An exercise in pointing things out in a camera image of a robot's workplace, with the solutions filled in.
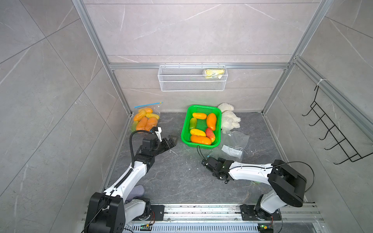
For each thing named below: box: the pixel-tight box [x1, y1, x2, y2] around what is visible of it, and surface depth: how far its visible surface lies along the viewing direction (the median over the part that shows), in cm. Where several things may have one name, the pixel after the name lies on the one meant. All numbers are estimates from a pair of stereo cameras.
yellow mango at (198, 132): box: [189, 128, 207, 137], surface depth 103 cm
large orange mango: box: [206, 113, 217, 132], surface depth 109 cm
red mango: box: [205, 127, 216, 143], surface depth 102 cm
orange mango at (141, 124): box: [135, 116, 148, 131], surface depth 106 cm
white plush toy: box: [218, 102, 241, 134], surface depth 108 cm
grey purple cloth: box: [124, 184, 145, 203], surface depth 80 cm
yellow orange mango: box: [133, 109, 147, 122], surface depth 115 cm
